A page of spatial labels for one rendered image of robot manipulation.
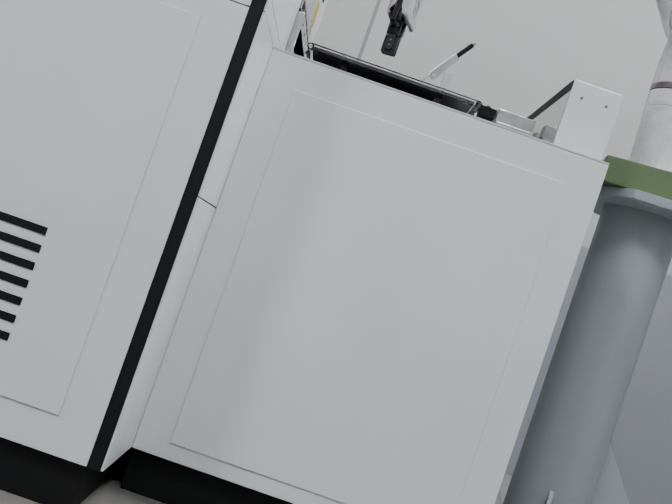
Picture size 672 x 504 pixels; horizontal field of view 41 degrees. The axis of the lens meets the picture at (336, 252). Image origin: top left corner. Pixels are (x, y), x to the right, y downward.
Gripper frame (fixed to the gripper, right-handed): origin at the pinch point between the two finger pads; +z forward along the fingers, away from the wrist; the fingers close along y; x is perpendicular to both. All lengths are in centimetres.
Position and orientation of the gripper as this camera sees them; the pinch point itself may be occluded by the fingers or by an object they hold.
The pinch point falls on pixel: (390, 45)
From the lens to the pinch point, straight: 199.8
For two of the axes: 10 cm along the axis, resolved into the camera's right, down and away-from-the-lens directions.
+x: -9.1, -3.1, 2.6
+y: 2.3, 1.2, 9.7
